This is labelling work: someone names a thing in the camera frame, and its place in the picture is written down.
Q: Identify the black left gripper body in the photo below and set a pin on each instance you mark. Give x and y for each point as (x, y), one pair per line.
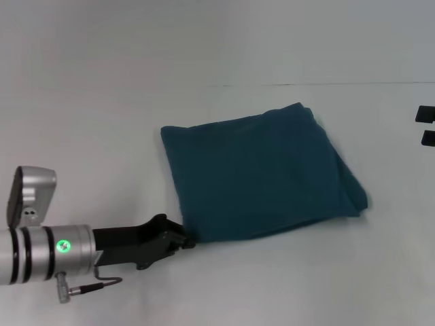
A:
(136, 242)

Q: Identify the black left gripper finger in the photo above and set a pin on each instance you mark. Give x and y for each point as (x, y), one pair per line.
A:
(188, 242)

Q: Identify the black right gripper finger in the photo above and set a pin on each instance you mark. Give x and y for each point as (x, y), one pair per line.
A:
(429, 138)
(426, 113)

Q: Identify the blue t-shirt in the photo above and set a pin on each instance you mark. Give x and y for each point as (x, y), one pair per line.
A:
(258, 173)

